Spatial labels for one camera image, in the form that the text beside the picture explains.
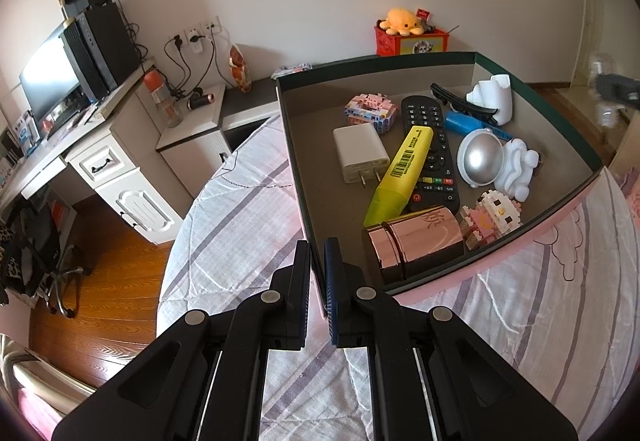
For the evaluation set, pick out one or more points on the white door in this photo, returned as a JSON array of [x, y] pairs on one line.
[[595, 31]]

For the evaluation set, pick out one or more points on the orange plush octopus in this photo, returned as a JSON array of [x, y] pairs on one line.
[[400, 21]]

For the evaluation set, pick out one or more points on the black remote control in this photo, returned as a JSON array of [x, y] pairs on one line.
[[442, 161]]

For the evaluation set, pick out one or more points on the blue cylindrical tube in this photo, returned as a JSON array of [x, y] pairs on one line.
[[465, 123]]

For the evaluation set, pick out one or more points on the black low cabinet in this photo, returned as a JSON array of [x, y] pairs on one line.
[[250, 103]]

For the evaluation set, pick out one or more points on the black monitor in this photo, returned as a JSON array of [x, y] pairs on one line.
[[47, 76]]

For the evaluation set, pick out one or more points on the pink white block figure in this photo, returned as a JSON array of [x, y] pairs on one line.
[[492, 218]]

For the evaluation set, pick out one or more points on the rose gold canister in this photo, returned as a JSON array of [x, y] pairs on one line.
[[415, 243]]

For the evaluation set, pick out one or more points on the white nightstand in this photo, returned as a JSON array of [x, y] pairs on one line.
[[195, 156]]

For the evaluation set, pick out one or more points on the pale pink quilt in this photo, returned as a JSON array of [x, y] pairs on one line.
[[630, 191]]

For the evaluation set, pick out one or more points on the red cap water bottle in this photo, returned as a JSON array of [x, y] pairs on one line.
[[162, 96]]

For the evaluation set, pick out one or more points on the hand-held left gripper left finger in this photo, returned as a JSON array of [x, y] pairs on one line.
[[301, 291]]

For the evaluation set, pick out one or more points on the white silver astronaut figure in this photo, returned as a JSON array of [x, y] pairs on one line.
[[482, 161]]

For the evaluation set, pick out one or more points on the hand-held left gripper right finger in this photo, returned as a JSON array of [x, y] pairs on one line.
[[331, 291]]

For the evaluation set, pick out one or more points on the black flower hair clip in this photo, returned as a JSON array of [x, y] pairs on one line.
[[457, 102]]

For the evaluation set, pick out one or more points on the red grey small toy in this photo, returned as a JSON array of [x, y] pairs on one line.
[[425, 18]]

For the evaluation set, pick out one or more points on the white plug charger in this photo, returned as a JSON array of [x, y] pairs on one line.
[[357, 151]]

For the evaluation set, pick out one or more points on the white wall sockets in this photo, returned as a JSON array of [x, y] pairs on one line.
[[200, 33]]

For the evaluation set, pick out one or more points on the pink storage box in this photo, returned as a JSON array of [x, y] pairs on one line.
[[320, 191]]

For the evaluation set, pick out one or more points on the white desk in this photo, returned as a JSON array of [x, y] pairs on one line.
[[135, 201]]

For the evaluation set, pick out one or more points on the red toy box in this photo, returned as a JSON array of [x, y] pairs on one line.
[[412, 43]]

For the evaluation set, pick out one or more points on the white glass door cabinet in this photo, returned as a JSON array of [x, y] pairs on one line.
[[7, 161]]

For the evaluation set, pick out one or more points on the bright pink sheet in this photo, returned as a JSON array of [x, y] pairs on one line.
[[35, 413]]

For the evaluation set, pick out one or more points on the black office chair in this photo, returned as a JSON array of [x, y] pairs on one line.
[[45, 246]]

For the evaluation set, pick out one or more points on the black hair styling device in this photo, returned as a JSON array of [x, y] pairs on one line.
[[200, 100]]

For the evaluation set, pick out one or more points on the blue white product box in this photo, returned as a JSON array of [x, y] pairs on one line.
[[25, 136]]

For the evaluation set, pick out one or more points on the white plug night light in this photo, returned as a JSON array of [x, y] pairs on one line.
[[495, 98]]

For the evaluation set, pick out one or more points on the black computer tower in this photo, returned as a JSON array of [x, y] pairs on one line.
[[100, 51]]

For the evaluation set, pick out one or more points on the yellow highlighter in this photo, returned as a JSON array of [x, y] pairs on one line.
[[400, 171]]

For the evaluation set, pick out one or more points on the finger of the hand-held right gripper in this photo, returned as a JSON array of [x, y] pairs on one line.
[[617, 83]]

